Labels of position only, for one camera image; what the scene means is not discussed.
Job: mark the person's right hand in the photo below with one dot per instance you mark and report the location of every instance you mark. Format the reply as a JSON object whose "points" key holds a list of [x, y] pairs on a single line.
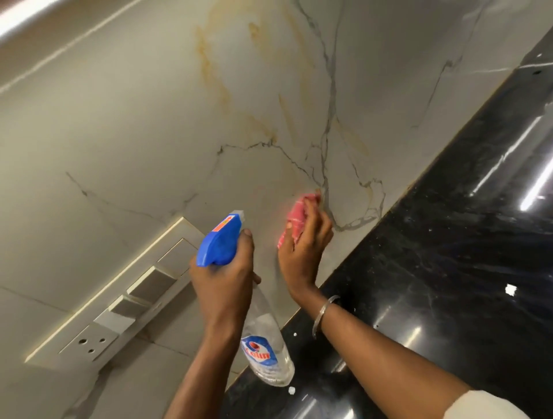
{"points": [[302, 259]]}

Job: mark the person's left hand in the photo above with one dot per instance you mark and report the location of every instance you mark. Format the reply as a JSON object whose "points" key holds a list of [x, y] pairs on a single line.
{"points": [[222, 290]]}

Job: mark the person's left thumb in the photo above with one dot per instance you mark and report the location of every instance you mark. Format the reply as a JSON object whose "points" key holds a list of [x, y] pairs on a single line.
{"points": [[246, 250]]}

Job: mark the person's right thumb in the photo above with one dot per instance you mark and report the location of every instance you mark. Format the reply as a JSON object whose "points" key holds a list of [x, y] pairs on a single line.
{"points": [[286, 252]]}

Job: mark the pink cleaning cloth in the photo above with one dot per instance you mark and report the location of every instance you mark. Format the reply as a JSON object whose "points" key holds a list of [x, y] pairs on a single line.
{"points": [[296, 218]]}

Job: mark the clear spray bottle blue trigger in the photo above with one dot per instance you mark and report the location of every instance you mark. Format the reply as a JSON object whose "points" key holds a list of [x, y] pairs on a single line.
{"points": [[255, 319]]}

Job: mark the person's right forearm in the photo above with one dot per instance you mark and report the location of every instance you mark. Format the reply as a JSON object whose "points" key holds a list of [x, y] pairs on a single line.
{"points": [[380, 367]]}

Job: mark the person's left forearm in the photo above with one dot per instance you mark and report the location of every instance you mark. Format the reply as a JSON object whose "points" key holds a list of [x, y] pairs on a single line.
{"points": [[203, 371]]}

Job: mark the silver bangle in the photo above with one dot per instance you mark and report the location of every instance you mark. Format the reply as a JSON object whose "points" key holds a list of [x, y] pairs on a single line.
{"points": [[322, 315]]}

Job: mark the white sleeve cuff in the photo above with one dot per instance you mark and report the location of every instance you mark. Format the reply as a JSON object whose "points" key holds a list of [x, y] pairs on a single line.
{"points": [[484, 408]]}

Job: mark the white wall switch panel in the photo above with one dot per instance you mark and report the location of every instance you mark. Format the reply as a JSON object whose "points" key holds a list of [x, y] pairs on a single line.
{"points": [[116, 302]]}

